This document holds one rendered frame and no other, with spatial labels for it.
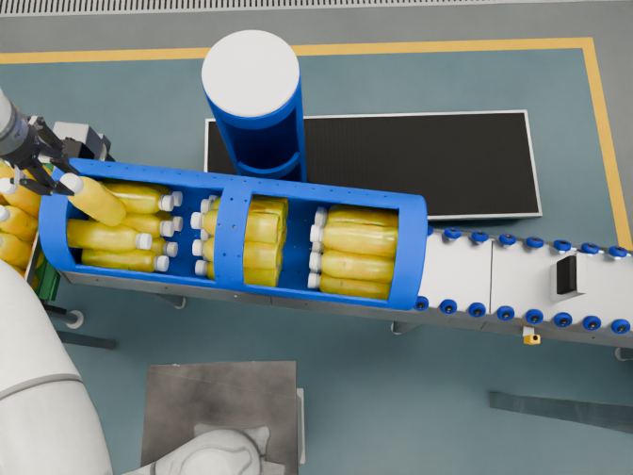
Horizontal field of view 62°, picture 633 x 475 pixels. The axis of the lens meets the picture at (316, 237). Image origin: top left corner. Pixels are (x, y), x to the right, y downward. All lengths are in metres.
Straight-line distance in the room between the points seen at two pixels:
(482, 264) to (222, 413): 0.79
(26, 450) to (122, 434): 1.93
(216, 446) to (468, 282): 0.80
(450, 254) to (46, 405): 1.15
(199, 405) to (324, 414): 1.07
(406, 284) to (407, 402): 1.25
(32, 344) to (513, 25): 2.83
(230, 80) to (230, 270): 0.59
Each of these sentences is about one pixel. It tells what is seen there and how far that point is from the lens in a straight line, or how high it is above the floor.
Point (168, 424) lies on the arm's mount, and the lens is 1.38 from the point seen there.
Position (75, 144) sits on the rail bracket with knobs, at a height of 1.00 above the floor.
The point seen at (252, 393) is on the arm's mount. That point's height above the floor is 1.01.
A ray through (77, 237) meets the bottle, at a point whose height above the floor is 1.14.
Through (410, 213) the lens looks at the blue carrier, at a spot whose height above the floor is 1.22.
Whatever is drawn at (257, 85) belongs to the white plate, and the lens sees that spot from 1.54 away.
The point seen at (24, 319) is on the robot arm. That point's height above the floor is 1.79.
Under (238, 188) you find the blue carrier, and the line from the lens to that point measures 1.22.
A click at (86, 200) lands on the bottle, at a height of 1.30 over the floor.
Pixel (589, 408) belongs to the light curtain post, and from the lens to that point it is 1.66.
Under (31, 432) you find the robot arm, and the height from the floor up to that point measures 1.83.
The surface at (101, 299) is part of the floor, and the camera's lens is 2.56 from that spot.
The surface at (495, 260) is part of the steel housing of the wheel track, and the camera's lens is 1.54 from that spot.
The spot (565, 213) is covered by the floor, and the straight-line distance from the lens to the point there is 2.72.
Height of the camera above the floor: 2.35
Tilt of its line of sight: 75 degrees down
